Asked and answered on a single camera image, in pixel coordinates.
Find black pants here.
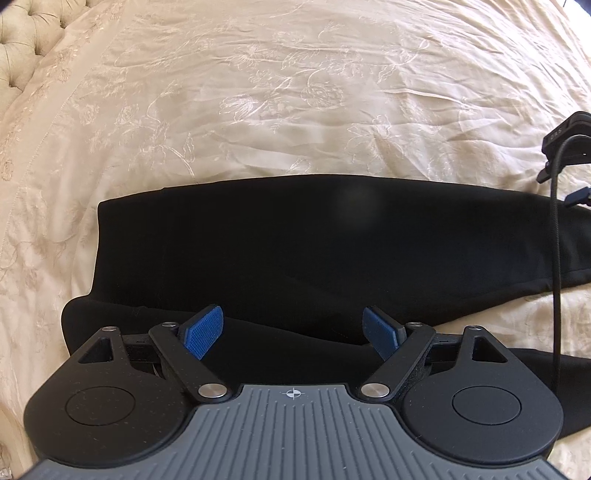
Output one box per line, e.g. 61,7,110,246
60,174,591,439

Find cream embroidered bedspread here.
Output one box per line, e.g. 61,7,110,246
1,1,590,477

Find beige tufted headboard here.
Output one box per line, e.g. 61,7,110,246
0,0,99,116

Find black cable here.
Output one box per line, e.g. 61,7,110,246
547,133,581,395

